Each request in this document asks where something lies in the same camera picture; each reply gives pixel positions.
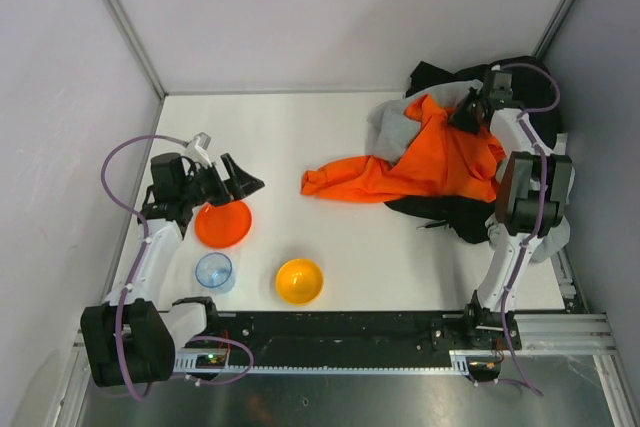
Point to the black cloth garment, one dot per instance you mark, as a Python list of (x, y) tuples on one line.
[(529, 87)]

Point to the white box under cloths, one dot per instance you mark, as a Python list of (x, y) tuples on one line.
[(560, 147)]

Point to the left aluminium frame post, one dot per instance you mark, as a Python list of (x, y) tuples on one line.
[(132, 40)]

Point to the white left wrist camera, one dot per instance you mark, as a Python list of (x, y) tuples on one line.
[(196, 150)]

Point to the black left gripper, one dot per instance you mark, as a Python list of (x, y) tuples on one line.
[(220, 186)]

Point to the orange plastic plate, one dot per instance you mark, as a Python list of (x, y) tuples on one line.
[(221, 227)]

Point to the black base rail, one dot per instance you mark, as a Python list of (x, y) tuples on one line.
[(347, 340)]

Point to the yellow plastic bowl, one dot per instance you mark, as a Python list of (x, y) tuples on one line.
[(299, 282)]

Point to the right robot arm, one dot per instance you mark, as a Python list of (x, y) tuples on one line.
[(531, 200)]

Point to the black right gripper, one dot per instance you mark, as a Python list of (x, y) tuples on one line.
[(476, 107)]

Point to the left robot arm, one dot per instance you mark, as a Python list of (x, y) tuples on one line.
[(131, 338)]

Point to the orange cloth garment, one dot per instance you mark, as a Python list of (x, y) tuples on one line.
[(440, 161)]

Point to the grey sweatshirt cloth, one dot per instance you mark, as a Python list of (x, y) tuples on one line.
[(390, 134)]

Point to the clear blue plastic cup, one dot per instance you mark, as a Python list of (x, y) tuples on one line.
[(215, 271)]

